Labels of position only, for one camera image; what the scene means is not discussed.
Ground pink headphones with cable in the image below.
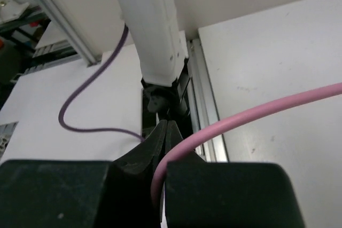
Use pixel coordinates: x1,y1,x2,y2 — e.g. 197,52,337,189
151,83,341,206

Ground aluminium front rail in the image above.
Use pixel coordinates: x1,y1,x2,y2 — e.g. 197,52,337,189
187,38,229,162

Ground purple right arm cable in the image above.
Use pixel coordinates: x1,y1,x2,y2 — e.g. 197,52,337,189
58,23,146,142

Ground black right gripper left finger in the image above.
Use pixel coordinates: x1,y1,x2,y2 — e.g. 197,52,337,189
1,120,167,227

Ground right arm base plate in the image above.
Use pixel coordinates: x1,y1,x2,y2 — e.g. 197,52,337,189
141,78,193,138

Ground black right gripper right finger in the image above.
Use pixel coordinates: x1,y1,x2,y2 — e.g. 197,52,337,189
162,120,306,228

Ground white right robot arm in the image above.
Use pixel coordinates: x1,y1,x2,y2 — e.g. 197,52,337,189
1,0,305,227

